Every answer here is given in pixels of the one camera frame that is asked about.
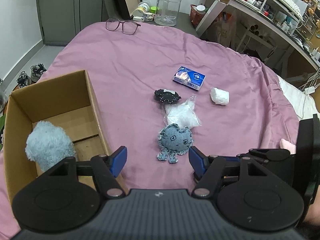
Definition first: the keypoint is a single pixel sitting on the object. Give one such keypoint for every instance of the open cardboard box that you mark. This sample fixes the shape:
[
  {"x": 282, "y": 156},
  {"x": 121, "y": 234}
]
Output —
[{"x": 67, "y": 101}]

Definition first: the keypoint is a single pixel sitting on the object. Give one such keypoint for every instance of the black speckled scrunchie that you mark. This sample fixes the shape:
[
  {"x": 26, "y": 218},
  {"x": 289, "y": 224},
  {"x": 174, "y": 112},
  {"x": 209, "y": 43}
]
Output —
[{"x": 166, "y": 96}]

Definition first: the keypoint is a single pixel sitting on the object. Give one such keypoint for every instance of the white tissue wad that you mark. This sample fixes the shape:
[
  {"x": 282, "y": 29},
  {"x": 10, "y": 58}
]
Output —
[{"x": 219, "y": 96}]

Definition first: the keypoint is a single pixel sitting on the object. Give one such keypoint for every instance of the large clear water jug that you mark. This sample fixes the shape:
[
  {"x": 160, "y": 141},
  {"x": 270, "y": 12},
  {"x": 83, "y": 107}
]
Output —
[{"x": 167, "y": 12}]

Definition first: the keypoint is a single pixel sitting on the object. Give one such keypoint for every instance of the light blue fluffy plush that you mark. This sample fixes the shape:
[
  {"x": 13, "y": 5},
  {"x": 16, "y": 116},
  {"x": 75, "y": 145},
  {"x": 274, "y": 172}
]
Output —
[{"x": 48, "y": 144}]

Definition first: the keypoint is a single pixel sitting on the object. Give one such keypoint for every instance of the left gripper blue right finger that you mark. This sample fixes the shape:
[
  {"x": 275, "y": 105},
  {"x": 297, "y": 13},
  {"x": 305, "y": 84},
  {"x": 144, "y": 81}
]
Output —
[{"x": 198, "y": 161}]

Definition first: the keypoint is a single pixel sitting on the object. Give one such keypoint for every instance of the white charger block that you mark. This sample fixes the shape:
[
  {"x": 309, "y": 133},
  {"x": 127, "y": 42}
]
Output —
[{"x": 138, "y": 19}]

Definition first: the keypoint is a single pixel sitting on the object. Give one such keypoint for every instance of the grey denim octopus toy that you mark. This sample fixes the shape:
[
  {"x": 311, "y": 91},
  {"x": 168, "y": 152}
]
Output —
[{"x": 174, "y": 141}]

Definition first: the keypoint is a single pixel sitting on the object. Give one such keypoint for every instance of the blue tissue pack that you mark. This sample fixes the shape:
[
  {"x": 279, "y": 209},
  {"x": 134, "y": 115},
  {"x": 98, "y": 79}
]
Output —
[{"x": 189, "y": 78}]

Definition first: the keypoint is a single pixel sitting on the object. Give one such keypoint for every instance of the grey wardrobe door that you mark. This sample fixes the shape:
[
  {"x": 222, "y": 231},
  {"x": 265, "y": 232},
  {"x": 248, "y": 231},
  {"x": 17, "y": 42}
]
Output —
[{"x": 61, "y": 20}]

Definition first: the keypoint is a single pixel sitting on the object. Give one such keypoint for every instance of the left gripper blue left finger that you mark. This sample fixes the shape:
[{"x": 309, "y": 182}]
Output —
[{"x": 117, "y": 161}]

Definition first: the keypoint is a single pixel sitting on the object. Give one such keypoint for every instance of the clear plastic stuffing bag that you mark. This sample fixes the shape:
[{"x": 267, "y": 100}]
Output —
[{"x": 182, "y": 114}]

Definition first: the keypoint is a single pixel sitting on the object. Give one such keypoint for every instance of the purple framed eyeglasses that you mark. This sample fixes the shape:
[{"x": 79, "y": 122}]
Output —
[{"x": 127, "y": 27}]

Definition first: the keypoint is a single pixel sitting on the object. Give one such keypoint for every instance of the person's right hand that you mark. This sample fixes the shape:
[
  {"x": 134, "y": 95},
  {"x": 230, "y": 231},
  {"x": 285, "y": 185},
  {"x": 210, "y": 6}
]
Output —
[{"x": 284, "y": 144}]

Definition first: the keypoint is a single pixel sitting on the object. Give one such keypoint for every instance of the pink bed cover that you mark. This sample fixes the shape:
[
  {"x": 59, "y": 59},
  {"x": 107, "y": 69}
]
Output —
[{"x": 124, "y": 72}]

